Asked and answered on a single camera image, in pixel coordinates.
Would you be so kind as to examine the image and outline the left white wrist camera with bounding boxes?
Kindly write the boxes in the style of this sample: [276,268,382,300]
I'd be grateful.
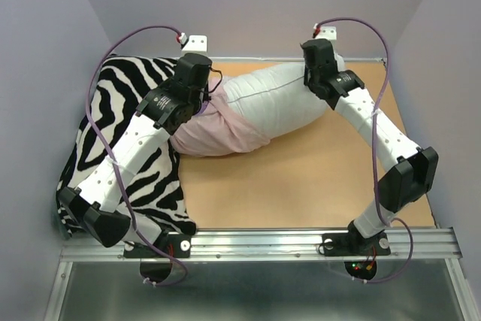
[177,32,208,55]

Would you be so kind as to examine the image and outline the zebra striped pillow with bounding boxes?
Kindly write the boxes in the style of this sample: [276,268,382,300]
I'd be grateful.
[57,54,197,235]

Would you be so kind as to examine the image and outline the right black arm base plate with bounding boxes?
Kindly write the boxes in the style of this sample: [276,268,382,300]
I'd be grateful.
[319,232,391,257]

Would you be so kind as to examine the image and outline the white pillow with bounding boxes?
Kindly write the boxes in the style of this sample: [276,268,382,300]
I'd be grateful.
[223,62,328,139]

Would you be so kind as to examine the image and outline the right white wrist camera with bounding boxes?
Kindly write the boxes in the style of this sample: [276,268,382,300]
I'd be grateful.
[313,24,337,43]

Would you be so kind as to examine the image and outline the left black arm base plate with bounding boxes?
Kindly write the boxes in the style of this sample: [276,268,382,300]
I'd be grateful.
[123,232,192,259]

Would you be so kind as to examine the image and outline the purple pink princess pillowcase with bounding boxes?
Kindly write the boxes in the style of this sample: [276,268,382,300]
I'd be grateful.
[170,77,271,157]

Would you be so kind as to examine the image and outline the aluminium mounting rail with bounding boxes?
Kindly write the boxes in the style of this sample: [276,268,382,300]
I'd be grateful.
[62,227,463,262]

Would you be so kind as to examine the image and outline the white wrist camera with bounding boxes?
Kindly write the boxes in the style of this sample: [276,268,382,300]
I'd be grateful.
[313,24,337,43]
[177,32,208,55]

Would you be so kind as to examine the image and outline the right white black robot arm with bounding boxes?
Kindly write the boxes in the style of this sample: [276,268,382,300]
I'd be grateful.
[301,38,439,255]

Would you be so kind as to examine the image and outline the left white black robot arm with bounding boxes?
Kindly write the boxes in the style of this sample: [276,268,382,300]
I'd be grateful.
[58,53,212,256]

